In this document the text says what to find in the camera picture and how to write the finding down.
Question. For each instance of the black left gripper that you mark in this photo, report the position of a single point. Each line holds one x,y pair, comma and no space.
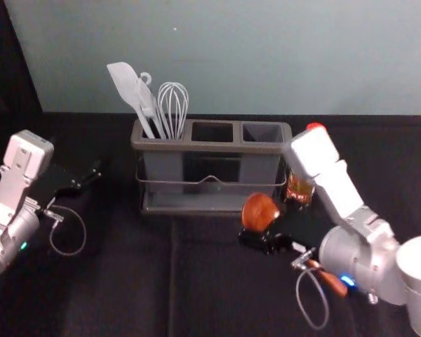
52,182

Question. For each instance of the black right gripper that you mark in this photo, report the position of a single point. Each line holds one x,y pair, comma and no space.
307,230

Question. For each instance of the brown wooden spoon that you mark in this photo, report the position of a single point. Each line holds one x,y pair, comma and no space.
259,210

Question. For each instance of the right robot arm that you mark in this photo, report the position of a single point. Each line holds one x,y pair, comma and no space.
358,231

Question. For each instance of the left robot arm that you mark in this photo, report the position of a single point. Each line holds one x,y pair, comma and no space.
15,182

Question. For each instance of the brown sauce bottle red cap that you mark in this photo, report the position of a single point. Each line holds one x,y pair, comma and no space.
297,190

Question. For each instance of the grey three-compartment utensil rack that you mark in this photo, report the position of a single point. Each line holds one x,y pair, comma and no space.
161,168

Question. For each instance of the black table cloth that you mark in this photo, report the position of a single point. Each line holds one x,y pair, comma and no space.
182,288

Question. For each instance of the pale grey brush with hook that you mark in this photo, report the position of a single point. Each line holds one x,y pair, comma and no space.
146,96

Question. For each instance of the pale grey silicone spatula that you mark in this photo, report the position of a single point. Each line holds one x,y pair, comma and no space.
122,79

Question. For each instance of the black side drape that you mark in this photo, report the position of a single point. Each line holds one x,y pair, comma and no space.
7,56

